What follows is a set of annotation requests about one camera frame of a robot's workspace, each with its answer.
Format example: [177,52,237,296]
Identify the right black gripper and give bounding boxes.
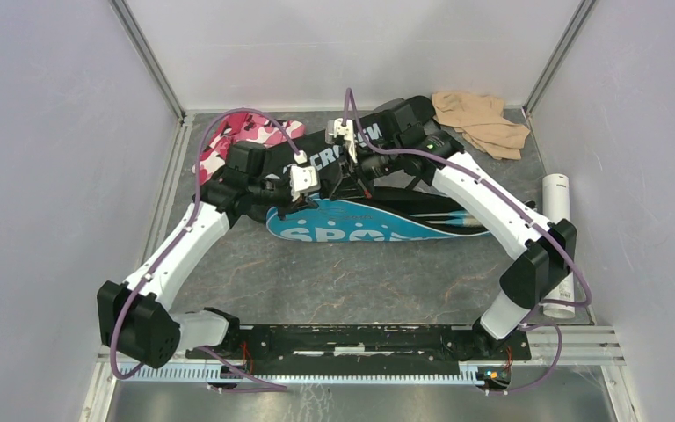
[328,141,401,201]

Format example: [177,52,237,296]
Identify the black Crossway racket bag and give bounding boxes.
[295,96,434,198]

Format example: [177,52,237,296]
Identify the blue Sport racket bag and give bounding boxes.
[264,186,489,243]

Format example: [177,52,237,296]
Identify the white shuttlecock tube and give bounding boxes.
[542,173,576,320]

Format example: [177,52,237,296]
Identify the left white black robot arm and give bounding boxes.
[97,142,319,368]

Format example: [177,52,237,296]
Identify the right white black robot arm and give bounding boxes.
[330,89,584,359]

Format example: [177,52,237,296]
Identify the pink camouflage racket bag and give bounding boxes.
[192,113,287,185]

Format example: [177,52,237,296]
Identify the beige folded cloth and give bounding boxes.
[431,91,530,161]

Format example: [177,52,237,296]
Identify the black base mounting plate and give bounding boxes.
[211,324,532,377]

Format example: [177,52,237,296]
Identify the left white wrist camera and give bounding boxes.
[289,165,320,202]

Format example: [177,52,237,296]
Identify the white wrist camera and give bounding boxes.
[326,118,358,163]
[289,165,320,202]

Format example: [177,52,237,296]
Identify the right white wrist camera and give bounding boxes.
[326,118,358,163]

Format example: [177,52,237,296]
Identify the white slotted cable duct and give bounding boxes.
[128,361,484,387]

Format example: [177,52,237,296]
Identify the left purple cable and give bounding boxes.
[109,108,308,394]

